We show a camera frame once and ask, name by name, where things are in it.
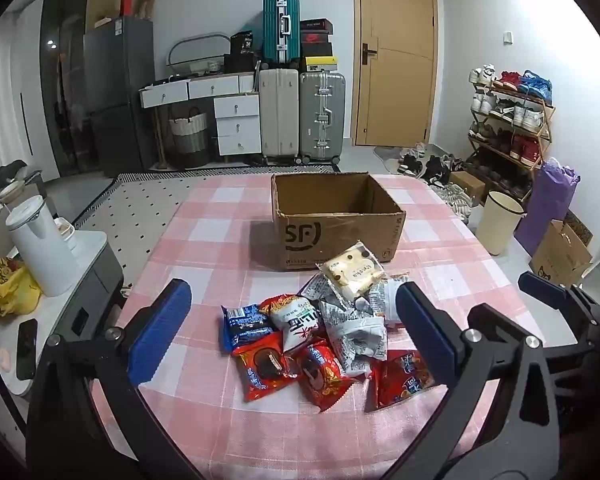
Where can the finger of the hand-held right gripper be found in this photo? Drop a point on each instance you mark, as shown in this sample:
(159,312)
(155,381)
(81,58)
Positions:
(542,287)

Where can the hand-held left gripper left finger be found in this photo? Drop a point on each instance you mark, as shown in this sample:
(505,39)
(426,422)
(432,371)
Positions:
(157,332)

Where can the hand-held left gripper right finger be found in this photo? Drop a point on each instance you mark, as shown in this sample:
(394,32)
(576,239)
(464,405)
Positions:
(425,332)

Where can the red cookie packet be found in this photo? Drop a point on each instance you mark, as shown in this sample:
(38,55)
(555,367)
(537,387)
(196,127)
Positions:
(262,367)
(395,380)
(322,372)

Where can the blue cookie packet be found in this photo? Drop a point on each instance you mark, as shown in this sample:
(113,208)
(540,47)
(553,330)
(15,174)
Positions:
(245,325)

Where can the cream cake packet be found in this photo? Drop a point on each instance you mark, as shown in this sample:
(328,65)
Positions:
(350,270)

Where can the brown cardboard box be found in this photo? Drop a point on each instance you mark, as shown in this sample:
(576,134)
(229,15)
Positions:
(360,232)

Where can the white red noodle snack packet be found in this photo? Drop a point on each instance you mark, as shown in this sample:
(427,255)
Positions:
(295,322)

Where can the tan printed paper bag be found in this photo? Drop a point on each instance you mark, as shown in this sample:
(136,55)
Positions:
(560,257)

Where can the dark patterned paper bag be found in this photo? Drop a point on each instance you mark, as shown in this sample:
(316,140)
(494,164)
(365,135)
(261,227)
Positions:
(580,225)

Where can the cream trash bin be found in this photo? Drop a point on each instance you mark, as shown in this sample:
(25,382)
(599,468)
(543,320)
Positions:
(497,225)

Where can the purple bag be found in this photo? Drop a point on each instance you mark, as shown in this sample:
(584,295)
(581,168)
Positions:
(545,205)

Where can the white grey side cabinet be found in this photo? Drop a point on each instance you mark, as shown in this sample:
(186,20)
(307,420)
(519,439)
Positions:
(95,270)

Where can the pink checked tablecloth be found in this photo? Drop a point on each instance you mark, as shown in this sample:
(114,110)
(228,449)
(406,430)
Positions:
(220,230)

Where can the small cardboard box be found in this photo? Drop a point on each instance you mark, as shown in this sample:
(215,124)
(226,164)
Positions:
(467,185)

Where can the black phone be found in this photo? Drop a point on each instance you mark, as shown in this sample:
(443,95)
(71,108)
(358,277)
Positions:
(26,350)

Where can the small white food cup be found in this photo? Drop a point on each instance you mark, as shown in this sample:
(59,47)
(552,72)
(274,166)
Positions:
(65,232)

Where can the white kettle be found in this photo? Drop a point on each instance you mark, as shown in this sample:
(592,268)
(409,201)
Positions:
(40,250)

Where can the yellow plastic bag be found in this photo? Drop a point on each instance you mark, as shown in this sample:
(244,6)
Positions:
(10,295)

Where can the small pink object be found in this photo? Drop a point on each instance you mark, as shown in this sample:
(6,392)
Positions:
(5,360)

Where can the scattered loose shoes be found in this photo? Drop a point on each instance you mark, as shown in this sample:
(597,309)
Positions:
(435,167)

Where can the wooden shoe rack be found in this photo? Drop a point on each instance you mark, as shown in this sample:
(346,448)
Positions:
(547,125)

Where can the grey door mat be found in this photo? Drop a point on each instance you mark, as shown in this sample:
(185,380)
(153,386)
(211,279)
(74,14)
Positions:
(387,157)

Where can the woven laundry basket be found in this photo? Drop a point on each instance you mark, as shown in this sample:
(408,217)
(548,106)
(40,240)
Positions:
(187,140)

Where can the white drawer desk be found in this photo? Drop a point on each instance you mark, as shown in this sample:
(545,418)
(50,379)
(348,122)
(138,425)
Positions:
(237,125)

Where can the silver suitcase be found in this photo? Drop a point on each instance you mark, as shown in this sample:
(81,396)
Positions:
(322,115)

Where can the beige suitcase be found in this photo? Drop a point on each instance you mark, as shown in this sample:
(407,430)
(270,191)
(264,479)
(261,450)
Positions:
(278,115)

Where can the dark grey refrigerator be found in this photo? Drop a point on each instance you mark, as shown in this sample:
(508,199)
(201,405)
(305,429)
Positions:
(120,85)

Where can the dark glass wardrobe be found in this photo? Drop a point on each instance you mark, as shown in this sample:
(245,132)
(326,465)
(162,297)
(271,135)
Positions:
(62,85)

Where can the wooden door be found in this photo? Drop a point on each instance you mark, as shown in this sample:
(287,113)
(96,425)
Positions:
(395,60)

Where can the white wardrobe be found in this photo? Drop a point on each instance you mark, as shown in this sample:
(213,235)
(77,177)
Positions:
(35,85)

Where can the black case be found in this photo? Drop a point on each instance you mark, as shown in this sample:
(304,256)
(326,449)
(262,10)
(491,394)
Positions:
(240,63)

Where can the yellow black shoe box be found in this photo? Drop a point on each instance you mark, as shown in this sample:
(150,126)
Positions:
(321,63)

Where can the black printed box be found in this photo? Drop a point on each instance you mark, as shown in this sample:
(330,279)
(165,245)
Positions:
(242,42)

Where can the plain black shoe box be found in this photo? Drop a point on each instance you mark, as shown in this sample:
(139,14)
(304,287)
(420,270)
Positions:
(316,50)

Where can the black red-logo shoe box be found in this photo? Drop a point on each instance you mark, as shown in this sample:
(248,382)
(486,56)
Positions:
(316,38)

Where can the brown paper bag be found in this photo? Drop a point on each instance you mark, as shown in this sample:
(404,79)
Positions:
(146,2)

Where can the teal suitcase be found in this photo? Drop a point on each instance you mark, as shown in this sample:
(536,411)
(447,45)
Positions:
(280,25)

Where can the red gift bag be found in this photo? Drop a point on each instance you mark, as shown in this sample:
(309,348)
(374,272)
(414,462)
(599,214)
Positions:
(127,2)

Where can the grey rounded metal frame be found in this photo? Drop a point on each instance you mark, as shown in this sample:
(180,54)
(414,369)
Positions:
(195,40)

